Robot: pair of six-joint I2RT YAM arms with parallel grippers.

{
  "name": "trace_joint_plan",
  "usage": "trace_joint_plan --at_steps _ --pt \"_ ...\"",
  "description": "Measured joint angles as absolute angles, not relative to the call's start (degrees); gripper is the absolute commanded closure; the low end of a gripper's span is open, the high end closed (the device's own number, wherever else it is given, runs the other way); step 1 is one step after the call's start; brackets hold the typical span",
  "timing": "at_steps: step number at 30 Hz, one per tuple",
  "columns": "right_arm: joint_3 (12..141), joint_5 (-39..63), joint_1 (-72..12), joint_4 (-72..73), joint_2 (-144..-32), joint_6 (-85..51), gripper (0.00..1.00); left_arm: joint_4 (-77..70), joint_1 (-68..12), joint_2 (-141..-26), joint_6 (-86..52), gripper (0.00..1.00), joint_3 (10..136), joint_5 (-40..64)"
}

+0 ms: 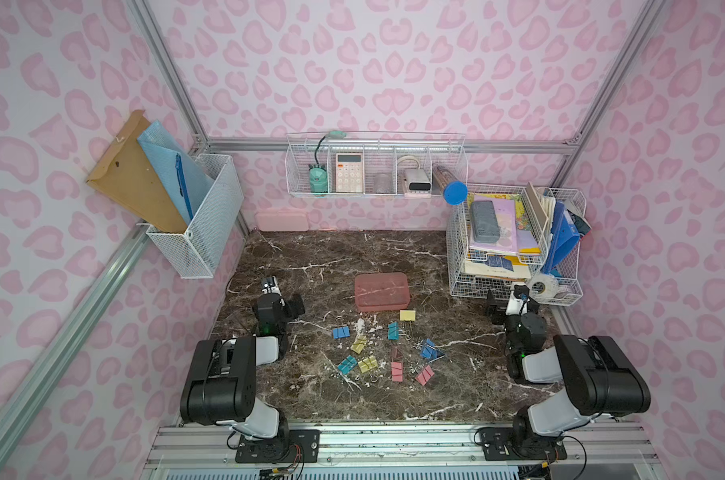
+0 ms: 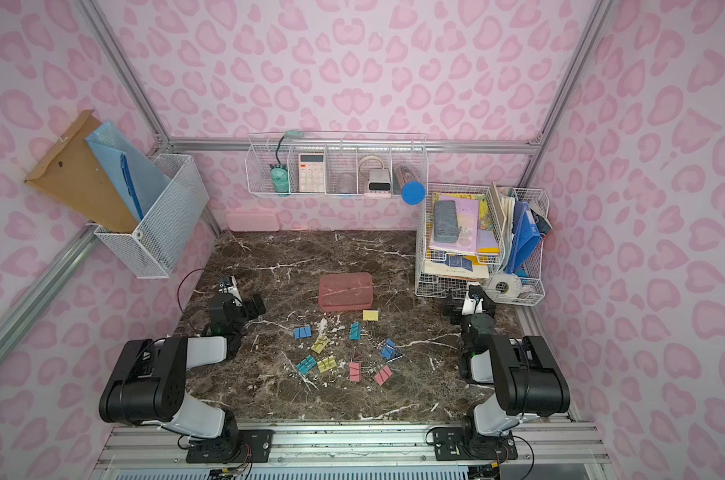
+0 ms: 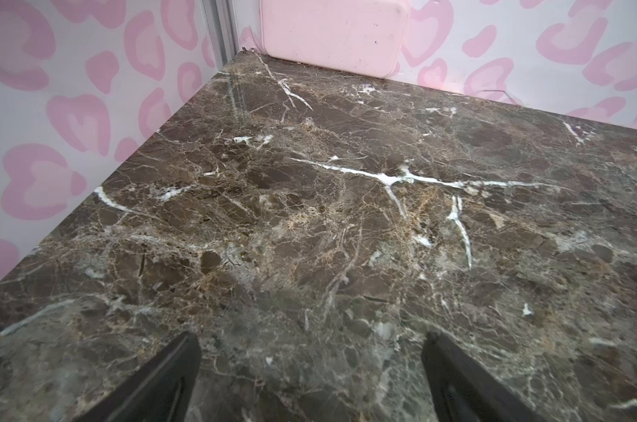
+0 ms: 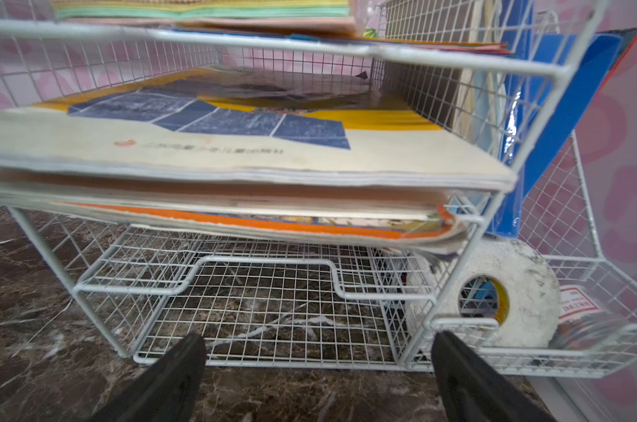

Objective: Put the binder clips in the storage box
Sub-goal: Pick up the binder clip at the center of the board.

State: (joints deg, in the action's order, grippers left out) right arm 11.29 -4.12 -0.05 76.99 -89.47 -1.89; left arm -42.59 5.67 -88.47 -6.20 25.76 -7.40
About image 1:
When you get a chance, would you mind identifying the white wire desk organizer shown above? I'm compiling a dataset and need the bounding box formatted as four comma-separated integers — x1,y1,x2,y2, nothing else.
447,184,587,306

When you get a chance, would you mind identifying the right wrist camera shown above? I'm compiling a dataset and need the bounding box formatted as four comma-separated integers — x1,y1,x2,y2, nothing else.
506,284,540,316

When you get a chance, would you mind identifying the white tape roll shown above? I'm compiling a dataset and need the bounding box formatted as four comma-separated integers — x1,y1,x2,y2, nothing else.
526,272,560,303

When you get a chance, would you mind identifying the white calculator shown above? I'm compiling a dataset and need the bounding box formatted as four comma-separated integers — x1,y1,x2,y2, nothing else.
334,153,365,194

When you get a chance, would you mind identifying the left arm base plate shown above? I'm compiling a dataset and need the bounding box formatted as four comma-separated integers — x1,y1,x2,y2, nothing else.
234,429,320,464

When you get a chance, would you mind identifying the brown paper envelope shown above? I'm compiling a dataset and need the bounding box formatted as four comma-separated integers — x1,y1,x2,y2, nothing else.
86,110,186,233

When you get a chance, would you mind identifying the pink binder clip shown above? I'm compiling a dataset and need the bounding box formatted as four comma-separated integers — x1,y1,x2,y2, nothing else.
391,361,404,383
416,365,435,386

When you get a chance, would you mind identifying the blue folder upright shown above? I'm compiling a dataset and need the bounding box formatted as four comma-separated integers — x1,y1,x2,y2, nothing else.
542,201,581,274

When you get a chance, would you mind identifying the white wire wall shelf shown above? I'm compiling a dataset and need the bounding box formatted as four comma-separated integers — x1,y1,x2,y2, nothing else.
284,131,468,197

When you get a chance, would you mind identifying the cream book lower tray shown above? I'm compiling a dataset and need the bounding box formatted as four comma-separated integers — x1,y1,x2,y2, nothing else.
462,256,532,282

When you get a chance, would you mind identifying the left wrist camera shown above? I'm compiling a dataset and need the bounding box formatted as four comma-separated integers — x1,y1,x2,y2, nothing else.
260,276,280,294

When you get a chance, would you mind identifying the large yellow binder clip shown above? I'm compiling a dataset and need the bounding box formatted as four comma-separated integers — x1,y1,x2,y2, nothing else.
400,310,417,322

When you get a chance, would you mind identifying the blue pen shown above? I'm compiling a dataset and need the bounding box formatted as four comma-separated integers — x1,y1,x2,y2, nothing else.
174,154,194,223

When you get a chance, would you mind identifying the light blue folder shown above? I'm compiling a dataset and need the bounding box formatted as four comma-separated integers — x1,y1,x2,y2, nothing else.
138,121,214,225

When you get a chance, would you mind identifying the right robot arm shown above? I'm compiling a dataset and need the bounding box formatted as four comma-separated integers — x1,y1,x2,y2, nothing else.
486,285,652,458

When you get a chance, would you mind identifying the teal binder clip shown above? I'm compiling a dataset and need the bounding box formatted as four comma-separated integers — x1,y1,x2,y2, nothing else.
338,355,358,376
388,322,400,341

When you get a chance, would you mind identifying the pink plastic storage box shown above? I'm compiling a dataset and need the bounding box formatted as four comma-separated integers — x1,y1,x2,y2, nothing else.
354,272,411,313

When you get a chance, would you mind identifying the tube with blue cap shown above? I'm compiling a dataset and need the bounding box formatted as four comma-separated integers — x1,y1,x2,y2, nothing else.
432,165,469,206

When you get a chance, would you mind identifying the stack of coloured papers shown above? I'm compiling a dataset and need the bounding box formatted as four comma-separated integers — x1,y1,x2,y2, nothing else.
467,194,542,256

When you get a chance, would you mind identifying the clear glass jar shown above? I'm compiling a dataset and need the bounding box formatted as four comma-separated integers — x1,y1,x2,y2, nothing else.
374,173,396,195

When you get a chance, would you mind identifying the pink white small device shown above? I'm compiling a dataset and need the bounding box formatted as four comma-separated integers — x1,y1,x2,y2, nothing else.
397,155,432,197

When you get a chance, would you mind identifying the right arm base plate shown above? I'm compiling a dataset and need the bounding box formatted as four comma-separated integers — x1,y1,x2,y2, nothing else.
473,427,568,463

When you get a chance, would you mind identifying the white mesh wall file basket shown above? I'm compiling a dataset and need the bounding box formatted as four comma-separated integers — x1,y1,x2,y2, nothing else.
146,153,244,279

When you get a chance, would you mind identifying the green desk lamp gadget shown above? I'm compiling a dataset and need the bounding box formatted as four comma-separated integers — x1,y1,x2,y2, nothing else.
308,130,346,194

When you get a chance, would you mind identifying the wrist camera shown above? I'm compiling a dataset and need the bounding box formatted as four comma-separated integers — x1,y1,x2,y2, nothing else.
260,276,280,294
506,284,540,316

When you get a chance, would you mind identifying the blue binder clip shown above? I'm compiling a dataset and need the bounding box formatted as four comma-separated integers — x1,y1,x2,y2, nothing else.
332,326,350,339
420,339,444,362

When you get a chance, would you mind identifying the pink box lid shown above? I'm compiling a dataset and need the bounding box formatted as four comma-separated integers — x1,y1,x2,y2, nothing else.
254,209,310,232

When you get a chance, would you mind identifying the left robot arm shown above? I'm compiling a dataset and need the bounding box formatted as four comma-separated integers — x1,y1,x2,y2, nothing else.
180,293,306,441

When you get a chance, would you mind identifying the grey pencil case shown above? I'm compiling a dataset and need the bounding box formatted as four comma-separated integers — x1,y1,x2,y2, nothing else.
470,200,501,244

